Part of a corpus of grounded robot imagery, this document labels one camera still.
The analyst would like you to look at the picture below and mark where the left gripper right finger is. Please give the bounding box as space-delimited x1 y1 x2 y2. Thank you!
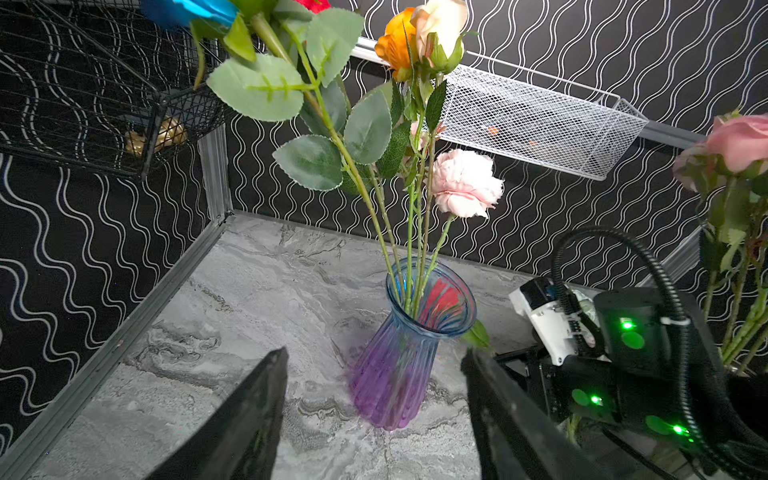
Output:
461 349 609 479

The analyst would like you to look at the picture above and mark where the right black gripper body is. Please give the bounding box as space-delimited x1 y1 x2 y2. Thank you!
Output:
497 286 721 448

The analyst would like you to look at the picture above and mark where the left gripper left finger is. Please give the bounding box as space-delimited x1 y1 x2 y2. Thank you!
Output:
148 347 289 479

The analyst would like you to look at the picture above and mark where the blue purple glass vase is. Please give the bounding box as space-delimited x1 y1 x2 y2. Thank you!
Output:
350 260 477 431

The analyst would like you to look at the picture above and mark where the pink flower spray stem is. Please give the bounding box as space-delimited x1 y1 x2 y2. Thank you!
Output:
672 110 767 376

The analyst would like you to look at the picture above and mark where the pale pink flower spray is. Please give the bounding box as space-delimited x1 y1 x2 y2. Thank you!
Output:
401 122 503 313

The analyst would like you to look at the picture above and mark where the red rose stem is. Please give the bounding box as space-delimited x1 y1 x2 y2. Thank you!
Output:
207 1 402 299
420 280 493 352

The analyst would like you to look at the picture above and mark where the cream bud flower stem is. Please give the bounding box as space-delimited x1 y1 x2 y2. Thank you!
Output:
403 1 468 314

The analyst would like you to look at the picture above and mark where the yellow rose stem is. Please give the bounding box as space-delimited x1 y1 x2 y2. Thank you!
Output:
375 8 418 312

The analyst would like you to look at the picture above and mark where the blue rose stem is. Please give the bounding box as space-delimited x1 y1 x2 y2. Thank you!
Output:
140 0 256 90

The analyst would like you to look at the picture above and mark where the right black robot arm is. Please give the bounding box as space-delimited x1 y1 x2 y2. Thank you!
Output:
497 226 767 479

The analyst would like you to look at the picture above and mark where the white mesh wall basket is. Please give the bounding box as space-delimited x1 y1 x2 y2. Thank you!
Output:
441 52 648 180

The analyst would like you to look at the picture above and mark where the black wire wall basket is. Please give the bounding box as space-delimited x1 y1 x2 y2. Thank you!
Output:
1 1 226 178

